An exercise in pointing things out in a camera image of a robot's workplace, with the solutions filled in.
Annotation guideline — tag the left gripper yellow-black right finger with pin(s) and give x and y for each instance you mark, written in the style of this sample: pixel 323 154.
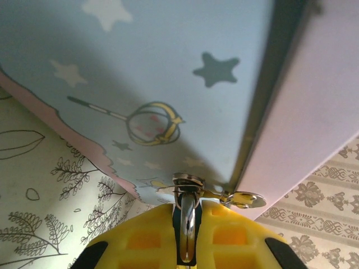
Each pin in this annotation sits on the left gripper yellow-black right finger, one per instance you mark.
pixel 224 224

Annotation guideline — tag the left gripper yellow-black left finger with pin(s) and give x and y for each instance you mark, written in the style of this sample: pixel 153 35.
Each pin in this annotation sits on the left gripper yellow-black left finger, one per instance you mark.
pixel 146 224

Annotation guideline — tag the blue pink cartoon tin box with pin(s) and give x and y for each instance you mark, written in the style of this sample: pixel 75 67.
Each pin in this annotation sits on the blue pink cartoon tin box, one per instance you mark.
pixel 168 56

